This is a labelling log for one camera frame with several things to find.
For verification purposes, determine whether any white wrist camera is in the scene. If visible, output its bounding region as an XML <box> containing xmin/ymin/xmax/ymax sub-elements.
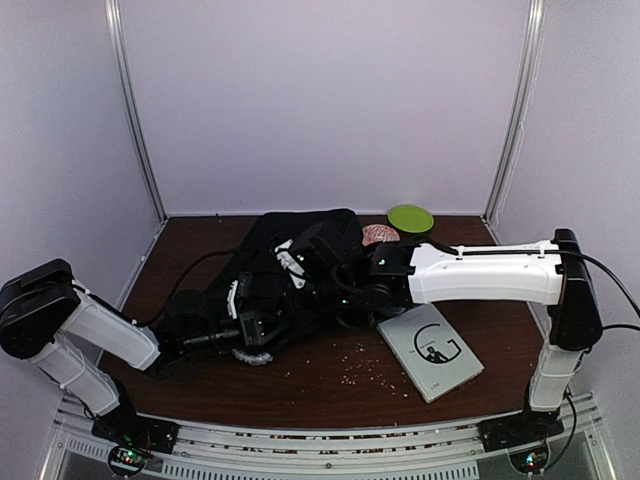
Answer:
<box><xmin>227</xmin><ymin>272</ymin><xmax>252</xmax><ymax>319</ymax></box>
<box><xmin>274</xmin><ymin>239</ymin><xmax>307</xmax><ymax>289</ymax></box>

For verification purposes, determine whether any red patterned bowl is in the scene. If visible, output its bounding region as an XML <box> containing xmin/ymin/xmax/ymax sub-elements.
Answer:
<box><xmin>362</xmin><ymin>224</ymin><xmax>400</xmax><ymax>246</ymax></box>

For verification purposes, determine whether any right aluminium frame post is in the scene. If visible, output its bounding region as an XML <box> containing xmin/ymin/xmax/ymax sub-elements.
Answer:
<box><xmin>484</xmin><ymin>0</ymin><xmax>546</xmax><ymax>228</ymax></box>

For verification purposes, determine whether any left aluminium frame post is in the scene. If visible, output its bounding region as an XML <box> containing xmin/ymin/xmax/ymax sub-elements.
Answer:
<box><xmin>104</xmin><ymin>0</ymin><xmax>168</xmax><ymax>223</ymax></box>

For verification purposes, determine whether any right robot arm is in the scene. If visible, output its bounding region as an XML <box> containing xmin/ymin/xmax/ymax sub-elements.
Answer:
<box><xmin>274</xmin><ymin>222</ymin><xmax>603</xmax><ymax>442</ymax></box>

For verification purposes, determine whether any green plate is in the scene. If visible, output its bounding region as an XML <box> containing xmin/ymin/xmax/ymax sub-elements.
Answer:
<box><xmin>387</xmin><ymin>204</ymin><xmax>435</xmax><ymax>234</ymax></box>

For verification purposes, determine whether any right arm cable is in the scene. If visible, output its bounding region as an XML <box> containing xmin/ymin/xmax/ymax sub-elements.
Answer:
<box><xmin>414</xmin><ymin>239</ymin><xmax>640</xmax><ymax>331</ymax></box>

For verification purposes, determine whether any black student backpack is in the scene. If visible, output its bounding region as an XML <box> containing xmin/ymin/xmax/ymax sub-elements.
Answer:
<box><xmin>205</xmin><ymin>208</ymin><xmax>363</xmax><ymax>366</ymax></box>

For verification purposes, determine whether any grey reader book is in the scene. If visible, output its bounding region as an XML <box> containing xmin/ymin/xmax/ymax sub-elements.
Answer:
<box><xmin>377</xmin><ymin>304</ymin><xmax>484</xmax><ymax>403</ymax></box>

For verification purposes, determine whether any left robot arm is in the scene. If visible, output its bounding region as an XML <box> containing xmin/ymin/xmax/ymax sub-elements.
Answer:
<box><xmin>1</xmin><ymin>258</ymin><xmax>295</xmax><ymax>444</ymax></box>

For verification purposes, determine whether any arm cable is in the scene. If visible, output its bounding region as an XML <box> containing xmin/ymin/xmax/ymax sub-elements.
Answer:
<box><xmin>134</xmin><ymin>249</ymin><xmax>241</xmax><ymax>326</ymax></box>
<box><xmin>414</xmin><ymin>239</ymin><xmax>640</xmax><ymax>331</ymax></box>

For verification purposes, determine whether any aluminium frame post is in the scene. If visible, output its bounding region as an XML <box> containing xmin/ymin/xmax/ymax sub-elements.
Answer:
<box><xmin>104</xmin><ymin>0</ymin><xmax>168</xmax><ymax>223</ymax></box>
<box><xmin>484</xmin><ymin>0</ymin><xmax>546</xmax><ymax>228</ymax></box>

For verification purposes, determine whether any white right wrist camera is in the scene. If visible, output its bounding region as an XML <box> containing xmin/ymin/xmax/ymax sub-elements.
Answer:
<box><xmin>274</xmin><ymin>239</ymin><xmax>307</xmax><ymax>289</ymax></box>

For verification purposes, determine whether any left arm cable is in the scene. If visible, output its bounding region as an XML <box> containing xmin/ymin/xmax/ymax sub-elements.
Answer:
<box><xmin>134</xmin><ymin>249</ymin><xmax>241</xmax><ymax>326</ymax></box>

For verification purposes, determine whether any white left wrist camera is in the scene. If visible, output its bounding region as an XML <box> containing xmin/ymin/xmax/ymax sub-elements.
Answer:
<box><xmin>227</xmin><ymin>272</ymin><xmax>252</xmax><ymax>319</ymax></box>

